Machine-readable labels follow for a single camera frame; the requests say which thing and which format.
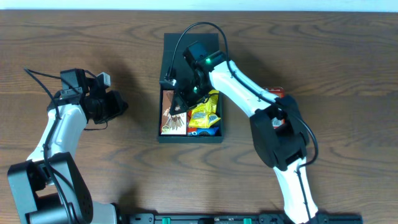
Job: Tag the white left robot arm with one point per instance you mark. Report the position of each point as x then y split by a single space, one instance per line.
48 187

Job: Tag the brown Pocky box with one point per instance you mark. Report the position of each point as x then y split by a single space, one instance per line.
171 124

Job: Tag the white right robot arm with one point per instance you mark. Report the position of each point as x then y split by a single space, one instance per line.
279 133

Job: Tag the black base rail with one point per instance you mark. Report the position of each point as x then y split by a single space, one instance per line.
265 218

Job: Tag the blue Oreo cookie pack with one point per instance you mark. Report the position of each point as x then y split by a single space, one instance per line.
205 132

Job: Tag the yellow candy bag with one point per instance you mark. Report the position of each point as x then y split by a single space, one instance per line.
204 115

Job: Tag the red snack box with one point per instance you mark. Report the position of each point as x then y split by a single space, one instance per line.
279 91

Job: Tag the red Hacks candy bag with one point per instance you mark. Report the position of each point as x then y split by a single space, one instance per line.
189 128

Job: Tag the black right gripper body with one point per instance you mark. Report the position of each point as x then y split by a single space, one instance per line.
183 101

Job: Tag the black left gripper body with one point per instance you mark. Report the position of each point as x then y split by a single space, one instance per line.
116 102

